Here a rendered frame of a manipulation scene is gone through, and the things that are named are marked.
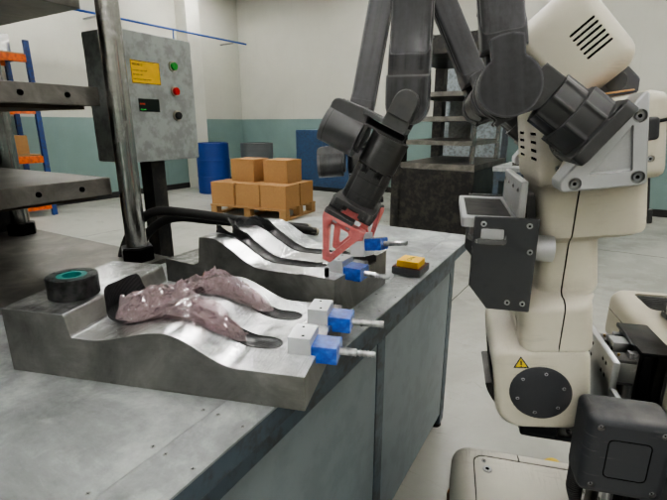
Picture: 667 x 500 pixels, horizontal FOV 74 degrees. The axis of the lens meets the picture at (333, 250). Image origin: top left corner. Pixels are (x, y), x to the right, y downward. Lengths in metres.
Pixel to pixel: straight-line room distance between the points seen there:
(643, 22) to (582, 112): 6.76
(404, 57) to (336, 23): 8.24
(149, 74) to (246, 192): 4.42
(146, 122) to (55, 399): 1.04
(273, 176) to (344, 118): 5.35
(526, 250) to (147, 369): 0.62
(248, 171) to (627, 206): 5.58
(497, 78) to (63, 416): 0.73
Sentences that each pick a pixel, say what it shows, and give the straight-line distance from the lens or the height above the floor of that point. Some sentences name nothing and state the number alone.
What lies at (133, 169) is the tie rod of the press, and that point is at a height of 1.06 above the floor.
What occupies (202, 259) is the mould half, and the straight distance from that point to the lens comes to 1.11.
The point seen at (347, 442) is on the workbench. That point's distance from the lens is 1.10.
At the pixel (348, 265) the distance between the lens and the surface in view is 0.93.
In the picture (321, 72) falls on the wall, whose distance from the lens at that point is 8.95.
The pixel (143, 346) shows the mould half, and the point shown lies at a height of 0.87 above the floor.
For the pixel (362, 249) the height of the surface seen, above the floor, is 0.91.
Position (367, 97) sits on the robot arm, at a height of 1.25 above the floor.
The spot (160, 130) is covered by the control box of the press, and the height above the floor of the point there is 1.17.
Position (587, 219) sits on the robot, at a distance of 0.84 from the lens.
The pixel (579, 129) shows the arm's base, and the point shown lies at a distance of 0.64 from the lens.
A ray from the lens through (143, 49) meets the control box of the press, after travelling 1.66.
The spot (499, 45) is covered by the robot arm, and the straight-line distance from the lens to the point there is 0.62.
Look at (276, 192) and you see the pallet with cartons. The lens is 5.71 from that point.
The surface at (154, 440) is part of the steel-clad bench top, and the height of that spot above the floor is 0.80.
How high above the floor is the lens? 1.19
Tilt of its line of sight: 16 degrees down
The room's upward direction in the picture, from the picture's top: straight up
